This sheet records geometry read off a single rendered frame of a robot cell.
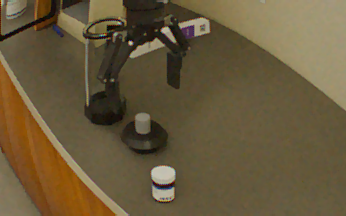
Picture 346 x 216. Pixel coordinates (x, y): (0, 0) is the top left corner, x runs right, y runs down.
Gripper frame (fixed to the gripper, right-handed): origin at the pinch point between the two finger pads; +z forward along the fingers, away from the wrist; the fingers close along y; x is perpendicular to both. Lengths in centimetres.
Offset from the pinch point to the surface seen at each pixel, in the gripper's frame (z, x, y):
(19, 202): 107, 97, -22
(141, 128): 7.0, -0.7, -1.2
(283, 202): 11.5, -36.0, 8.1
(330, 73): 5, -15, 56
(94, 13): -0.4, 45.8, 13.5
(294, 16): -6, 3, 56
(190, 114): 11.9, 2.9, 13.6
